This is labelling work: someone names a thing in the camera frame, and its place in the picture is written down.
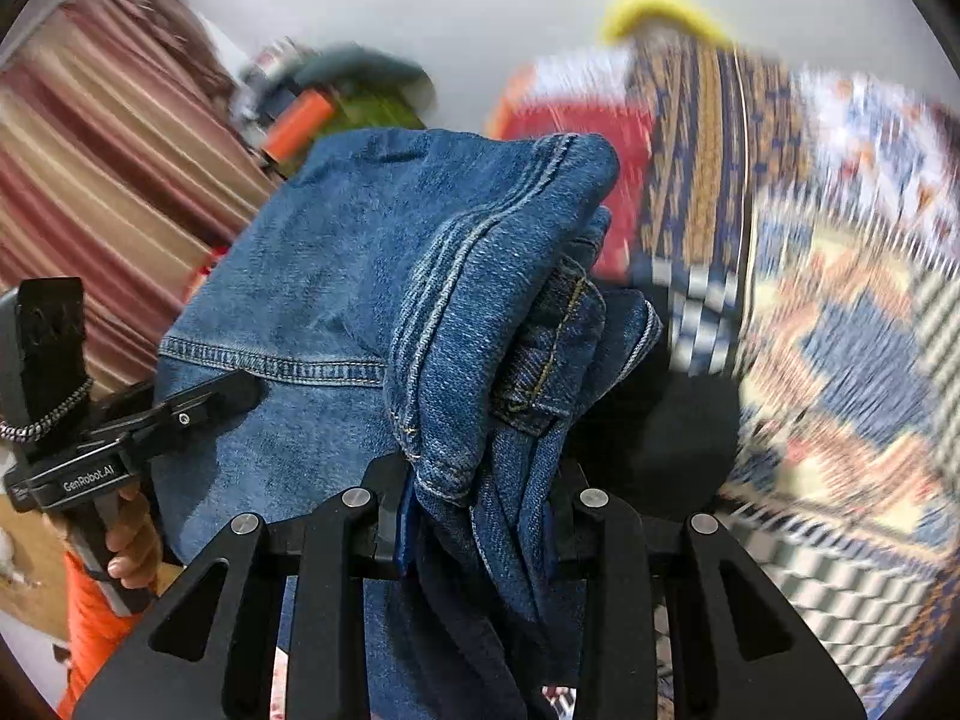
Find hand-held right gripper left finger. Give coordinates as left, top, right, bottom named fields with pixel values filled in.
left=71, top=454, right=415, bottom=720

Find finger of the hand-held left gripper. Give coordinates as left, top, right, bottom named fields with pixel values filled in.
left=124, top=371, right=265, bottom=466

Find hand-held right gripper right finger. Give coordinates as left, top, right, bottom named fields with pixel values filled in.
left=547, top=457, right=867, bottom=720

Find blue denim jeans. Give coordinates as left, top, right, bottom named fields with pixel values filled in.
left=154, top=127, right=665, bottom=720

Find person's left forearm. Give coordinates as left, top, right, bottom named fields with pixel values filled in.
left=56, top=551, right=143, bottom=720

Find person's left hand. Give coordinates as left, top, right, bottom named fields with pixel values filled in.
left=103, top=480, right=164, bottom=591

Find striped red beige curtain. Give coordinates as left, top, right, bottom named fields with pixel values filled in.
left=0, top=0, right=278, bottom=398

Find orange cylinder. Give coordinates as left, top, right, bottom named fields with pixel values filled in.
left=262, top=90, right=335, bottom=166

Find patchwork patterned bedspread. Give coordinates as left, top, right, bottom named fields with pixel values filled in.
left=487, top=37, right=960, bottom=698

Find grey green cloth bundle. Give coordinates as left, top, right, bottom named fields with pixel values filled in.
left=240, top=41, right=436, bottom=136

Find yellow pillow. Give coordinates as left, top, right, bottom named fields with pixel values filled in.
left=600, top=0, right=728, bottom=46

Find braided wrist cord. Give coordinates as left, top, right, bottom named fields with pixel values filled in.
left=0, top=379, right=95, bottom=443

